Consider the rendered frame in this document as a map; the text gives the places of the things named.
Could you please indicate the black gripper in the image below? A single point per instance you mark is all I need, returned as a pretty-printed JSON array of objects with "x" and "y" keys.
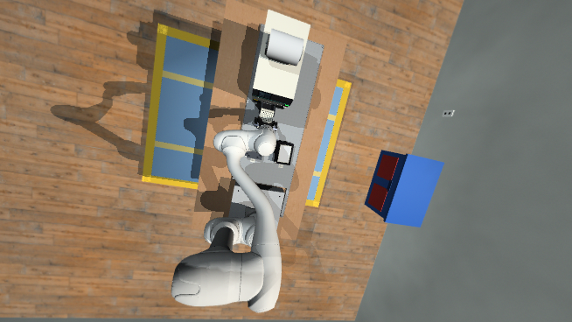
[{"x": 258, "y": 120}]

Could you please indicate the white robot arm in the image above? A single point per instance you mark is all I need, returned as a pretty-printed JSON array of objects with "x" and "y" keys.
[{"x": 218, "y": 276}]

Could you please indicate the white cylinder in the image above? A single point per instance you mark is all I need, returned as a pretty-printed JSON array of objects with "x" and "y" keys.
[{"x": 284, "y": 47}]

